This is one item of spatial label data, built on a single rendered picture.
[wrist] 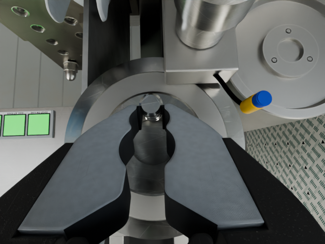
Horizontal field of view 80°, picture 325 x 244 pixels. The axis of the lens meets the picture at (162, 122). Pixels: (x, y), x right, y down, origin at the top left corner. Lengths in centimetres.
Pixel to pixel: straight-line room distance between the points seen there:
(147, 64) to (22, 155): 47
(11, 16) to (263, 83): 40
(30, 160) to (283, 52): 55
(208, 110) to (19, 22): 38
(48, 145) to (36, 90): 150
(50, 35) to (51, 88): 153
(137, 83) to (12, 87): 200
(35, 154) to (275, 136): 52
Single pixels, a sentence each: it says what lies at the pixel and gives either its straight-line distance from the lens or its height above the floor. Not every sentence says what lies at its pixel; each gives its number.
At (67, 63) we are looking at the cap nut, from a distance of 56.
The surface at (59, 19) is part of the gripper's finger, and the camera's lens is 21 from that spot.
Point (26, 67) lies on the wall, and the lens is 214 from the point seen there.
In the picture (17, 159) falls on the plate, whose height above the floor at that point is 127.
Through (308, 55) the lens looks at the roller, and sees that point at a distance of 22.
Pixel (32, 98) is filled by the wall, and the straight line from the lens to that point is 203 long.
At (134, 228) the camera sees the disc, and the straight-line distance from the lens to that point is 17.
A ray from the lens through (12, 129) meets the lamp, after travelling 61.
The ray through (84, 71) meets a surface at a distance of 19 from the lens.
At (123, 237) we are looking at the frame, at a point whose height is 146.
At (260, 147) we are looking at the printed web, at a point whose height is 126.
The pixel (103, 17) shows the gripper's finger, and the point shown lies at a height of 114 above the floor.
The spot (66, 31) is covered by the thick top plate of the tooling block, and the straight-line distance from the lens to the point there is 45.
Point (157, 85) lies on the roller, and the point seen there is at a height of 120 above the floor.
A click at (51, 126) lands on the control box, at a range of 56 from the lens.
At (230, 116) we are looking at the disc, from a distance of 17.
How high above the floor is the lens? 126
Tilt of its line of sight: 8 degrees down
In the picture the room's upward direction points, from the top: 178 degrees clockwise
